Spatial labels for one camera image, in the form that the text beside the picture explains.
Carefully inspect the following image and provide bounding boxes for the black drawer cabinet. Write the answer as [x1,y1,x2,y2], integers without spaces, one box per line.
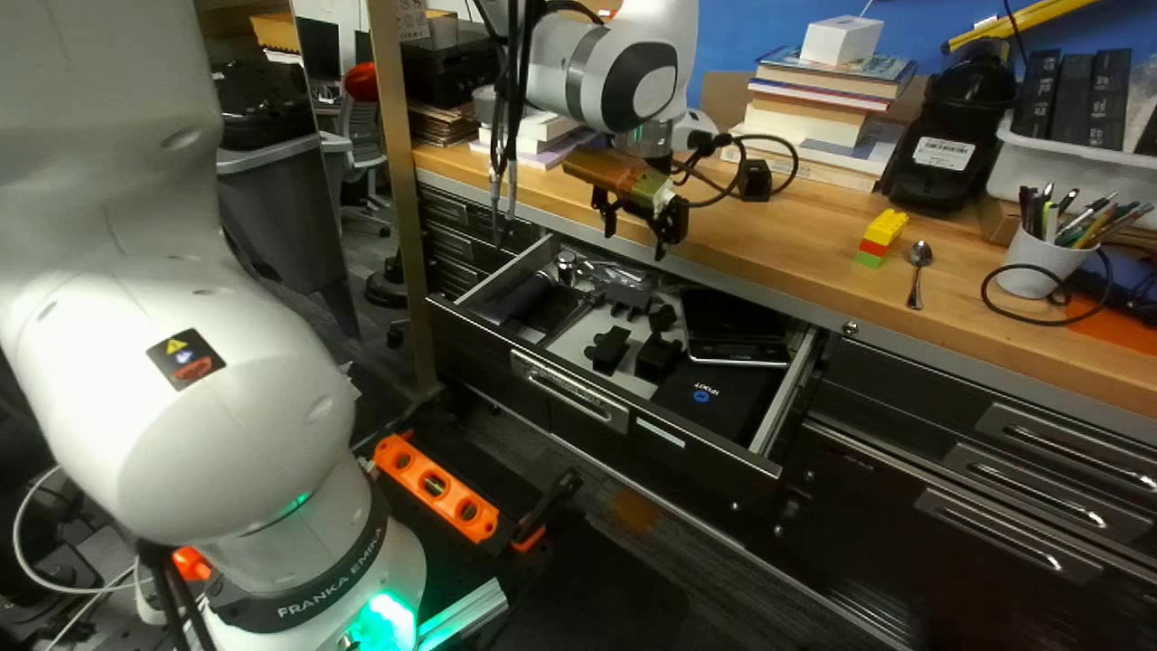
[413,167,1157,651]

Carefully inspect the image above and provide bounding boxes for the black kit box blue logo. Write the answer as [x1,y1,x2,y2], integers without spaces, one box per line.
[656,353,794,446]

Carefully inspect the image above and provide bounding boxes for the white flat box stack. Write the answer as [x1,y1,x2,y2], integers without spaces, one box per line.
[472,109,594,173]

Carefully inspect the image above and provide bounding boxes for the grey trash bin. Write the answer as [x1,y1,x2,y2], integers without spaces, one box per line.
[212,125,362,343]

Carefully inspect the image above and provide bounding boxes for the black rectangular plastic block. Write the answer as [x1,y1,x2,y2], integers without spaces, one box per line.
[632,327,691,388]

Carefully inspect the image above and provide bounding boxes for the stack of dark folders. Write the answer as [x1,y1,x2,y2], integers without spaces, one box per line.
[405,97,482,147]

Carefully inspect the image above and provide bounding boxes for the white plastic bin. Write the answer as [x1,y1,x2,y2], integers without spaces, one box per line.
[983,45,1157,207]

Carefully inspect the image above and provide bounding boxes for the small orange clip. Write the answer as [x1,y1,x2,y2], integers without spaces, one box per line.
[165,542,222,588]

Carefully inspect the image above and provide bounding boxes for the black metal tool drawer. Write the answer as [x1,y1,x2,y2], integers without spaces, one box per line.
[423,226,838,489]

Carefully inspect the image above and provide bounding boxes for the black cartridge box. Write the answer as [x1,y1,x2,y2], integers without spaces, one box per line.
[1088,44,1139,155]
[1011,45,1064,139]
[1051,50,1100,147]

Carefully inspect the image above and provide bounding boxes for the stack of books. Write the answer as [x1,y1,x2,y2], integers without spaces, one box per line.
[721,45,923,173]

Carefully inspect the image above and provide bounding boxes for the black orange clamp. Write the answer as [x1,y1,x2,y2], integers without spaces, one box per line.
[510,461,585,561]

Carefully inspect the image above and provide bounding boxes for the red fabric object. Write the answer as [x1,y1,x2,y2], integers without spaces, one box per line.
[343,57,384,112]

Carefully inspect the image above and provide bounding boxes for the black pronged plastic bracket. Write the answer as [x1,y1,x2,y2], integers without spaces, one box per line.
[582,317,635,378]

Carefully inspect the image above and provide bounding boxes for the black label maker device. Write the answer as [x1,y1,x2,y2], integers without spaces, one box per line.
[873,44,1021,221]

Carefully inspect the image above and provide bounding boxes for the black hard case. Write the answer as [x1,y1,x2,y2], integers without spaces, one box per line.
[401,13,504,112]

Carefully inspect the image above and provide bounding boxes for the white drawer liner sheet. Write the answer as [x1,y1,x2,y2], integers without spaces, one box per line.
[545,301,693,401]

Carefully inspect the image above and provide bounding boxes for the yellow spirit level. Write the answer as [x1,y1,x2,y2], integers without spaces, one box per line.
[945,0,1103,57]

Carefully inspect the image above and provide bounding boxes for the black cable loop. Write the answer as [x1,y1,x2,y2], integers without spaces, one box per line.
[976,243,1122,327]

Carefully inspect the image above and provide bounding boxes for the metal spoon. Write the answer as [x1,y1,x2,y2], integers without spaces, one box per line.
[899,236,940,315]

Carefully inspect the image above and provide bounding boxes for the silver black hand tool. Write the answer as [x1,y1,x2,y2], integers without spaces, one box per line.
[545,243,663,320]

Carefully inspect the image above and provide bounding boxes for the black rounded plastic housing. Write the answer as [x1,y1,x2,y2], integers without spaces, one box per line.
[738,150,776,207]

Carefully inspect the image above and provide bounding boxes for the small white box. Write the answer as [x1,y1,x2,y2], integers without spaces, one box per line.
[794,9,891,72]

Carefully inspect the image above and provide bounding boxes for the orange flat sheet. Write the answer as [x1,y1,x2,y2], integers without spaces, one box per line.
[1055,295,1157,362]

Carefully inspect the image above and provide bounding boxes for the white floor cables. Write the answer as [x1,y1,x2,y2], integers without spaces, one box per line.
[8,460,151,651]

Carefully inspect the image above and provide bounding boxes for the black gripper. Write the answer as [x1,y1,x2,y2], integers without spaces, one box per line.
[594,177,693,262]

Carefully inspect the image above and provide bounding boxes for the wooden upright post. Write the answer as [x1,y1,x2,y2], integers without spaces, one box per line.
[366,0,445,399]

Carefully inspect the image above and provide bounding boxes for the background computer monitor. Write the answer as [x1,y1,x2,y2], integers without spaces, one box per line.
[292,13,346,85]

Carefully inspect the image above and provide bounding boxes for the white pen cup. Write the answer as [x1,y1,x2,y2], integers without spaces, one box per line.
[997,221,1094,302]

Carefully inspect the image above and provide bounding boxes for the yellow red green toy bricks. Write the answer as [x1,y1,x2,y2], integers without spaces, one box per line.
[854,201,914,270]

